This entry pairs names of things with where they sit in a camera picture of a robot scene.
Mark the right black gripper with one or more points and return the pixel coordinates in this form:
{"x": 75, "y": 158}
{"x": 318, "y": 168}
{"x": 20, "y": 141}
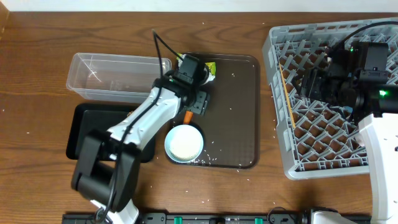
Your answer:
{"x": 313, "y": 79}

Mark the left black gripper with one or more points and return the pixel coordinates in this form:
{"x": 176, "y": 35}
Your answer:
{"x": 202, "y": 103}

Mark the orange carrot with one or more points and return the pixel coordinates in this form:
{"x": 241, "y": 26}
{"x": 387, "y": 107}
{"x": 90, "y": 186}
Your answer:
{"x": 187, "y": 118}

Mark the wooden chopstick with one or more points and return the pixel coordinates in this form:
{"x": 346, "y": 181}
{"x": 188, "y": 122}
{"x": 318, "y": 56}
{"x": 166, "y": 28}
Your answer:
{"x": 287, "y": 97}

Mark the pink and white cup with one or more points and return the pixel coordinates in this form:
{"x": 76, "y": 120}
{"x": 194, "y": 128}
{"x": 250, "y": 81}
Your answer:
{"x": 359, "y": 140}

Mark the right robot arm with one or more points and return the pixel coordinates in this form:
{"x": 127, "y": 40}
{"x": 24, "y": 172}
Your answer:
{"x": 357, "y": 78}

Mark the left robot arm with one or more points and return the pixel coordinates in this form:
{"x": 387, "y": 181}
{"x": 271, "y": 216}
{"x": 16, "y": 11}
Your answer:
{"x": 108, "y": 162}

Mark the grey dishwasher rack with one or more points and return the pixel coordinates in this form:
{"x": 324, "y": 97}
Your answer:
{"x": 322, "y": 144}

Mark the crumpled white napkin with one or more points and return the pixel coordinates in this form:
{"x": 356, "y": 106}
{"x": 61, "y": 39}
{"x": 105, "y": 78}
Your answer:
{"x": 209, "y": 78}

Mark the green foil snack wrapper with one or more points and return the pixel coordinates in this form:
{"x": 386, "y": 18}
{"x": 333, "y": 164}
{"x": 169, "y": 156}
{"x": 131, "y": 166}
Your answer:
{"x": 211, "y": 65}

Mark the dark brown serving tray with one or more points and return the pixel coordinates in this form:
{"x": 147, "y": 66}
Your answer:
{"x": 230, "y": 125}

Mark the light blue rice bowl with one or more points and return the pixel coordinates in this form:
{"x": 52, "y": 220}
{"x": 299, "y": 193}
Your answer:
{"x": 183, "y": 143}

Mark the clear plastic bin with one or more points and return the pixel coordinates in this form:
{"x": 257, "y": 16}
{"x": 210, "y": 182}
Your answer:
{"x": 118, "y": 78}

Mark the black plastic bin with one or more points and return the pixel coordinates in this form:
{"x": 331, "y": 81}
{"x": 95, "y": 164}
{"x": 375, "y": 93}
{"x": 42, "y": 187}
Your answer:
{"x": 89, "y": 116}

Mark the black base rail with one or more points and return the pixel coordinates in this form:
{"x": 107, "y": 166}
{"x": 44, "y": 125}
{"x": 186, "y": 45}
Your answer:
{"x": 161, "y": 218}

